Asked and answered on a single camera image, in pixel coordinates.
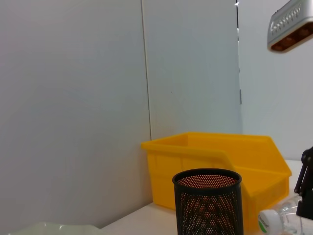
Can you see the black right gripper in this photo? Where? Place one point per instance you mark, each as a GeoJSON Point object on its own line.
{"type": "Point", "coordinates": [309, 156]}

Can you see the clear green-label water bottle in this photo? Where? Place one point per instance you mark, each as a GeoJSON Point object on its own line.
{"type": "Point", "coordinates": [269, 220]}

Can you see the black mesh pen holder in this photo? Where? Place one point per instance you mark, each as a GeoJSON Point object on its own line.
{"type": "Point", "coordinates": [207, 208]}

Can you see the pale green wavy fruit plate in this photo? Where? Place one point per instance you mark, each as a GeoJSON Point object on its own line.
{"type": "Point", "coordinates": [49, 228]}

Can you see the yellow plastic bin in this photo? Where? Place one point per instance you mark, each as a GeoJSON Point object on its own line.
{"type": "Point", "coordinates": [207, 151]}

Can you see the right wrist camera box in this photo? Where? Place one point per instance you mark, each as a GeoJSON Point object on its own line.
{"type": "Point", "coordinates": [286, 22]}

